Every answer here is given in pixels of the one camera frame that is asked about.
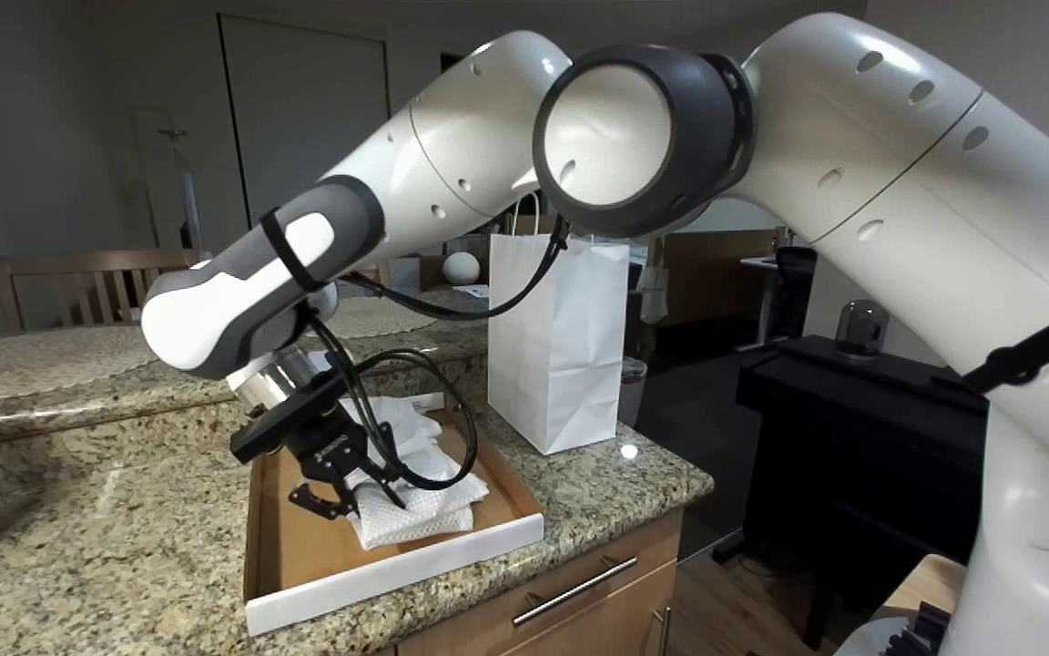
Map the white mesh cloth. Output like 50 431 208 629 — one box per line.
356 389 465 488

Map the wooden base cabinet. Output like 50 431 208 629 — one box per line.
394 505 686 656

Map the black office chair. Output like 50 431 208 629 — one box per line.
773 245 822 346

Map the metal drawer handle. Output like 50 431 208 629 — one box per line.
509 555 644 629

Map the grey device on piano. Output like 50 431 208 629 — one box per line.
835 300 898 358

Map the folded white cloth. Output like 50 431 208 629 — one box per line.
354 485 495 555

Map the wooden dining chair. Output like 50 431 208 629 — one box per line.
0 248 208 340

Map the round woven placemat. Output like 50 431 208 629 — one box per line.
0 325 158 409

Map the black piano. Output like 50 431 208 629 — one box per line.
737 335 996 647

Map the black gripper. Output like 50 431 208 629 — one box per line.
286 386 414 523

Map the white paper bag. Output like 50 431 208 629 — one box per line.
486 191 633 459

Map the white coat stand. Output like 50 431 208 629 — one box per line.
135 104 208 251

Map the light wooden table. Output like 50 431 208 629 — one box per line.
831 550 973 656

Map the white wall board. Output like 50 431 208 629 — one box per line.
215 9 394 229

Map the wooden desk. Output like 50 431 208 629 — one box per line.
656 225 782 358

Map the round white plant pot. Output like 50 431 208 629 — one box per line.
440 248 486 286

